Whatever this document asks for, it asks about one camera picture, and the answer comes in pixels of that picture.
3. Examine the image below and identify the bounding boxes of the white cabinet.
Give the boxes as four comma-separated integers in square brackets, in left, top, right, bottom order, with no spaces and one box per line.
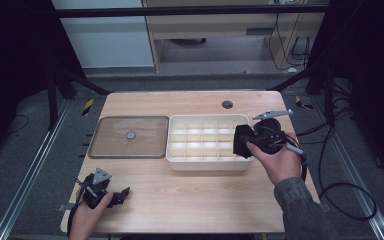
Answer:
[50,0,156,70]

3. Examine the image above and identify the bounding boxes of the light wooden desk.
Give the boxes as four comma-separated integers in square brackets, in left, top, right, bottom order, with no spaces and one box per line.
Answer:
[142,0,329,74]

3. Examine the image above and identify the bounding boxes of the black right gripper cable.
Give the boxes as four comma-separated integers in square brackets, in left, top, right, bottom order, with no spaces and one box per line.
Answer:
[293,114,379,222]

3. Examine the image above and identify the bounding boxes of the yellow black striped tape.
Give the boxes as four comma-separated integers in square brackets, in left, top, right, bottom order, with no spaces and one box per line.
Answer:
[81,98,95,117]
[294,95,314,111]

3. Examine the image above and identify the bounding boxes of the person's left hand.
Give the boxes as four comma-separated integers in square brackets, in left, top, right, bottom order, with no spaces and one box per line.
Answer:
[67,191,114,240]

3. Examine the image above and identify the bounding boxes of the white divided storage box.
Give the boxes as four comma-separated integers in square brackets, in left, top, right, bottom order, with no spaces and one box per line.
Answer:
[165,113,255,172]

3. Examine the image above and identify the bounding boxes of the dark cloth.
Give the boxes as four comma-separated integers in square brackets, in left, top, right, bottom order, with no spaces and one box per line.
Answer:
[232,124,257,160]

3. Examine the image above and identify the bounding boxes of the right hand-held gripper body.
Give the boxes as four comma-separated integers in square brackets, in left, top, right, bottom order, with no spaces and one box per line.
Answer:
[250,109,305,156]

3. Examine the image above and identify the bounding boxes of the black horizontal frame bar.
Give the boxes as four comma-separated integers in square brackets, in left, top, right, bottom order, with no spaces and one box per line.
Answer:
[53,4,331,19]

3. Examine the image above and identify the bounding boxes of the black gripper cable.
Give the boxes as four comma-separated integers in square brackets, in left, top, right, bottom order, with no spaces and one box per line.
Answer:
[293,114,379,222]
[66,181,84,238]

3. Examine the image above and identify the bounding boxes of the black hanging cables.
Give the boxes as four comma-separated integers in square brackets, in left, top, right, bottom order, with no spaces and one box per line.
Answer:
[267,12,312,72]

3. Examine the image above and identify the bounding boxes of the black metal frame stand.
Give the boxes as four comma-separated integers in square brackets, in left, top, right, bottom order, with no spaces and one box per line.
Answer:
[266,64,351,129]
[45,64,113,132]

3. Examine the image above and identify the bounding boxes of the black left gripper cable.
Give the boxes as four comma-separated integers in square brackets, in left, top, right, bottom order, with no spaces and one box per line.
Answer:
[66,181,84,238]

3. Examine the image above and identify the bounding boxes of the clear plastic box lid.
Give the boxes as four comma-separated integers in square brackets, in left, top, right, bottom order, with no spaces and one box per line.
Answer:
[88,115,170,160]

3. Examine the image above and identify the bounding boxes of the person's right hand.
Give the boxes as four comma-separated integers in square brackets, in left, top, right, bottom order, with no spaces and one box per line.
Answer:
[245,132,304,187]

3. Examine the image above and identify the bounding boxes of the aluminium floor rail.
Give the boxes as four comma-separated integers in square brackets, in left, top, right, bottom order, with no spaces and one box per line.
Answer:
[0,99,72,240]
[308,95,384,240]

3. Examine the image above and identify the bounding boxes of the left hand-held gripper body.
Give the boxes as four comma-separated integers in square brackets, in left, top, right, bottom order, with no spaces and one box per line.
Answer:
[74,167,117,210]

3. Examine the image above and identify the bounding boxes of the black curtain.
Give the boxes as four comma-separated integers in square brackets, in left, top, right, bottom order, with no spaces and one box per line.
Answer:
[0,0,88,168]
[304,0,384,174]

